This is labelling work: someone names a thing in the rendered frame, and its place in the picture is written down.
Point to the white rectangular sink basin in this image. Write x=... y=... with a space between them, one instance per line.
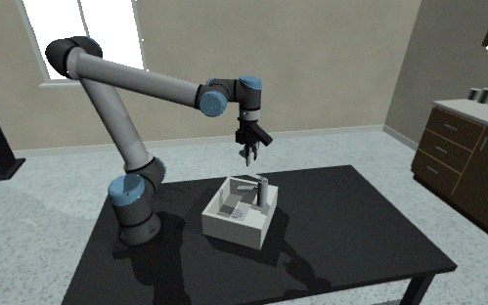
x=244 y=222

